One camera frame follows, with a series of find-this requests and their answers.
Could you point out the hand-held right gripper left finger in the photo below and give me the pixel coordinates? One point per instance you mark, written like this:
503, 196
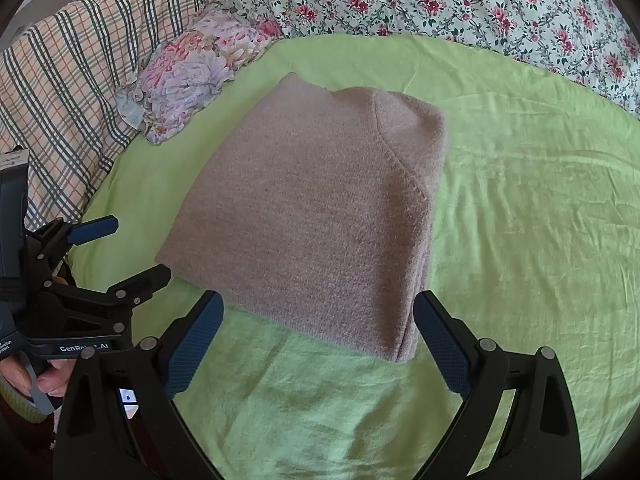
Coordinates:
195, 345

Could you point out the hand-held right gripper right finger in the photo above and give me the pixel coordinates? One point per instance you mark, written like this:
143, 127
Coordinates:
442, 345

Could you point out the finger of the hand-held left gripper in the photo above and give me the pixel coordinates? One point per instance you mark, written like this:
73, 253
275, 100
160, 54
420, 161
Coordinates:
92, 230
140, 285

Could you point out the beige knit sweater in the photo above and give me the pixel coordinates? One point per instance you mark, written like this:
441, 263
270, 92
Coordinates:
320, 210

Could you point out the person's left hand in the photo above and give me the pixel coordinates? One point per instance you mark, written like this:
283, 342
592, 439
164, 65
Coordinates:
52, 377

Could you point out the light green bed sheet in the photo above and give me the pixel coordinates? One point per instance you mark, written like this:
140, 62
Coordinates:
525, 235

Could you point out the plaid checked pillow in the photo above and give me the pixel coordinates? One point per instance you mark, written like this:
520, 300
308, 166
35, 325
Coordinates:
75, 80

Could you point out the purple pink floral pillow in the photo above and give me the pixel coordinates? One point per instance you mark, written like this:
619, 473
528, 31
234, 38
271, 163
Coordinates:
195, 70

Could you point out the white floral printed blanket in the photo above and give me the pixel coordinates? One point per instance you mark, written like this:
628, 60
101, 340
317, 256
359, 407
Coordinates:
450, 5

